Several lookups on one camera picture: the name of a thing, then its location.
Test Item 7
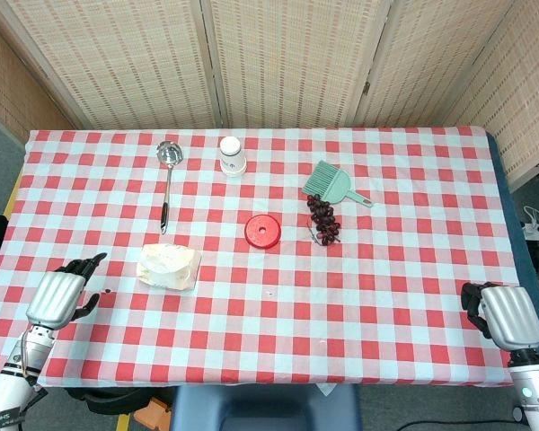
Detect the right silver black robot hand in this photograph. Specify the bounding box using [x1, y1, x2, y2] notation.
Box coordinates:
[460, 281, 539, 352]

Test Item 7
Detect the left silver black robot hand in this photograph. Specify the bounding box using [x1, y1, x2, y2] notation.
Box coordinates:
[25, 252, 109, 330]

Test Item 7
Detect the orange box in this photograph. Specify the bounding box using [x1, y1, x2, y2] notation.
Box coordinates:
[132, 396, 174, 431]

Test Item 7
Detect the purple grape bunch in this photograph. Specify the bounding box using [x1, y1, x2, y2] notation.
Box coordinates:
[305, 193, 343, 247]

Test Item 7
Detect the red white checkered tablecloth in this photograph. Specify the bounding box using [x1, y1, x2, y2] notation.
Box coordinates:
[0, 126, 522, 388]

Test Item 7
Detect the red round disc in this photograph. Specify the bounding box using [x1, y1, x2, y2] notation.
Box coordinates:
[243, 214, 281, 249]

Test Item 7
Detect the green dustpan brush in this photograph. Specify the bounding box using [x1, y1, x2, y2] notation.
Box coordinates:
[301, 161, 375, 208]

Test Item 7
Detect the white paper cup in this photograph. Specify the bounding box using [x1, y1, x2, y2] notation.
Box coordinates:
[218, 136, 248, 178]

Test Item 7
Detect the blue chair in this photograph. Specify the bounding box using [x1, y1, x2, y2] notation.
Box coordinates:
[170, 383, 363, 431]

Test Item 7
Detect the beige folding screen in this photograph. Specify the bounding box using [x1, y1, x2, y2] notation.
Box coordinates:
[0, 0, 539, 189]

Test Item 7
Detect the steel ladle black handle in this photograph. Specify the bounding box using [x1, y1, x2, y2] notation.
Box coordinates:
[155, 140, 185, 236]

